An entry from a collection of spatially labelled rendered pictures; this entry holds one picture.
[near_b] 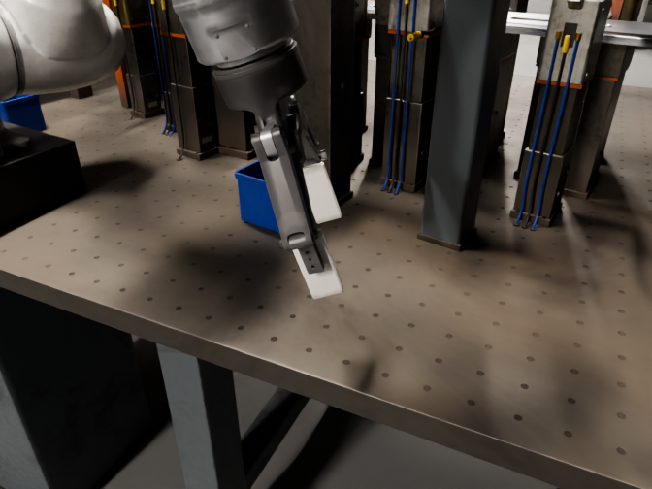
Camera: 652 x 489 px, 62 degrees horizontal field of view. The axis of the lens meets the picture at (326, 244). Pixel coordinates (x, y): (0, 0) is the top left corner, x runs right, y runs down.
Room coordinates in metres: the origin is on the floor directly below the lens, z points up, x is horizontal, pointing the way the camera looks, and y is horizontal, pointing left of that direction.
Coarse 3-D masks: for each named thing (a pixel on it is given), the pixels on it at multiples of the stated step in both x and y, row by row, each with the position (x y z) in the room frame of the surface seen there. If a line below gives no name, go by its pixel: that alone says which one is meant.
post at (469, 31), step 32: (448, 0) 0.78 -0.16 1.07; (480, 0) 0.76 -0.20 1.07; (448, 32) 0.78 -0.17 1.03; (480, 32) 0.75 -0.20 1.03; (448, 64) 0.78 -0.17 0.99; (480, 64) 0.75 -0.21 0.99; (448, 96) 0.77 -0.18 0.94; (480, 96) 0.75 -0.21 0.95; (448, 128) 0.77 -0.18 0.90; (480, 128) 0.76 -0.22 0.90; (448, 160) 0.77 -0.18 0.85; (480, 160) 0.78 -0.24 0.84; (448, 192) 0.76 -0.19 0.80; (448, 224) 0.76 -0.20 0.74
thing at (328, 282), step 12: (324, 240) 0.41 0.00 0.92; (324, 252) 0.41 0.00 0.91; (300, 264) 0.41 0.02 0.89; (324, 264) 0.41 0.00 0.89; (312, 276) 0.41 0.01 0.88; (324, 276) 0.41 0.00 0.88; (336, 276) 0.41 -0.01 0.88; (312, 288) 0.41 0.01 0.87; (324, 288) 0.41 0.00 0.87; (336, 288) 0.41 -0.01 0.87
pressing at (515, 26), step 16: (368, 0) 1.36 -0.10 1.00; (368, 16) 1.17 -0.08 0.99; (512, 16) 1.11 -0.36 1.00; (528, 16) 1.11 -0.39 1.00; (544, 16) 1.11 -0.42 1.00; (512, 32) 1.00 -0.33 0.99; (528, 32) 0.99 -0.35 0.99; (544, 32) 0.97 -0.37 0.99; (608, 32) 0.92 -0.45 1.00; (624, 32) 0.94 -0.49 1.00; (640, 32) 0.94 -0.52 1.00
